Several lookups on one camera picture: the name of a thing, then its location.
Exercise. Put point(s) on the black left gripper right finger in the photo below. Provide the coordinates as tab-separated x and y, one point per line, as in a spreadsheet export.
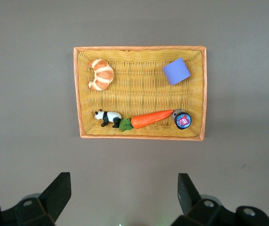
187	195

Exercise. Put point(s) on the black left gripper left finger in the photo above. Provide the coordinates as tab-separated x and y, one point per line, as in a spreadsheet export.
59	195

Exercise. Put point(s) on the yellow wicker basket orange rim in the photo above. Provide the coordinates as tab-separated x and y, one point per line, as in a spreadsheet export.
139	94

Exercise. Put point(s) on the small jar blue lid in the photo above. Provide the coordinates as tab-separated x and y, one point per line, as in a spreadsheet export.
183	120

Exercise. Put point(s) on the orange toy carrot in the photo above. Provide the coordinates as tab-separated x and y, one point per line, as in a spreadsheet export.
148	118

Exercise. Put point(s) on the toy panda figure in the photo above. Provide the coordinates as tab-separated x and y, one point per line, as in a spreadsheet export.
109	116

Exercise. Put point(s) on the plain table cover sheet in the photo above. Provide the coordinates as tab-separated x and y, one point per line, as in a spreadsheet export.
30	94

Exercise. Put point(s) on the purple cube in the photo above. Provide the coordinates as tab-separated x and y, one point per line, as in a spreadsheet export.
176	71

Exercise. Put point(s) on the toy croissant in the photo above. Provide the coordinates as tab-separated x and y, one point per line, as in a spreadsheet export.
103	73

